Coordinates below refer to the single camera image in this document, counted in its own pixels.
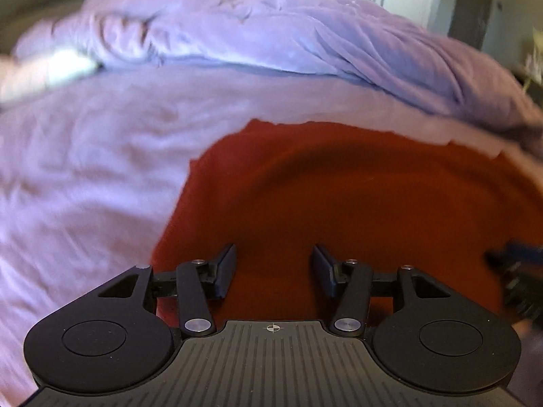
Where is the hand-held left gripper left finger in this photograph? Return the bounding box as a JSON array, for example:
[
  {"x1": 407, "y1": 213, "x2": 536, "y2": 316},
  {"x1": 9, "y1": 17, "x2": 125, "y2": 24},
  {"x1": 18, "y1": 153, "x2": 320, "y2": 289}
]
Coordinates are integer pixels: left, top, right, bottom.
[{"x1": 97, "y1": 244, "x2": 237, "y2": 337}]

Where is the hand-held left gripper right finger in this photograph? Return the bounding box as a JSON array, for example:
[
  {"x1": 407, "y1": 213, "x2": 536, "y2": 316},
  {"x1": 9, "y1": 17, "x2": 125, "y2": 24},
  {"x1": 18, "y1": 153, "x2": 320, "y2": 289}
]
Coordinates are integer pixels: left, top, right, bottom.
[{"x1": 312, "y1": 244, "x2": 451, "y2": 339}]

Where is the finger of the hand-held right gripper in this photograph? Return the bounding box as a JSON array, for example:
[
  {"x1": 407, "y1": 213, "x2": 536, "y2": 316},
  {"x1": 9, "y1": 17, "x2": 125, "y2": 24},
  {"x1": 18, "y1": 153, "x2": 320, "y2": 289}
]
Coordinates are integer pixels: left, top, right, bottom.
[{"x1": 484, "y1": 241, "x2": 543, "y2": 273}]

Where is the red knit cardigan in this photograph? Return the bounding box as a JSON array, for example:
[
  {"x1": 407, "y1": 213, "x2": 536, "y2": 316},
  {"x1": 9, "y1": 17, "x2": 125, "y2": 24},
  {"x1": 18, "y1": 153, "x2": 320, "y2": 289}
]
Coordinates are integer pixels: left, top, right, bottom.
[{"x1": 150, "y1": 119, "x2": 543, "y2": 327}]

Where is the pink plush bed blanket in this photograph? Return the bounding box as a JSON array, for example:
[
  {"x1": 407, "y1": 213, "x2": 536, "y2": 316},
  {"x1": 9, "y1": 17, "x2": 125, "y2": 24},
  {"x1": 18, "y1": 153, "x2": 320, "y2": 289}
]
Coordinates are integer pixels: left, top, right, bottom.
[{"x1": 0, "y1": 61, "x2": 543, "y2": 405}]

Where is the wrapped flower bouquet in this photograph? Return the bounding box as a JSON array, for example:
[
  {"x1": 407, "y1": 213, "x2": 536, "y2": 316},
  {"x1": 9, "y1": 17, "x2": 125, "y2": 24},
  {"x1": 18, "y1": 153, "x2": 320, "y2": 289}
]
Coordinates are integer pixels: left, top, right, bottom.
[{"x1": 523, "y1": 27, "x2": 543, "y2": 94}]

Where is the lavender crumpled duvet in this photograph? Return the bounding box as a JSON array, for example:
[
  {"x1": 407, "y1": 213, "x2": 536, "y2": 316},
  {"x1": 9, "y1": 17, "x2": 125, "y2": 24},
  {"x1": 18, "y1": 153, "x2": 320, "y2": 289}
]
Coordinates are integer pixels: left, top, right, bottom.
[{"x1": 13, "y1": 0, "x2": 539, "y2": 128}]

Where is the white pillow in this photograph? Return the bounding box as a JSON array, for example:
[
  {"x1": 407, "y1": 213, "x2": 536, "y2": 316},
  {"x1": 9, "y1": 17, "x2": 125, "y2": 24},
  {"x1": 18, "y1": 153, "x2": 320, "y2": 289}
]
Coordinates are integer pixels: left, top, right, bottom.
[{"x1": 0, "y1": 49, "x2": 100, "y2": 103}]

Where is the dark door frame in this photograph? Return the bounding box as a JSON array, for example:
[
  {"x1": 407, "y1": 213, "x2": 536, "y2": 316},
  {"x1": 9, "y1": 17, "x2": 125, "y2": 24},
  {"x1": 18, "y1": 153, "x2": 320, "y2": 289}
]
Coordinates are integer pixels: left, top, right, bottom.
[{"x1": 450, "y1": 0, "x2": 510, "y2": 52}]

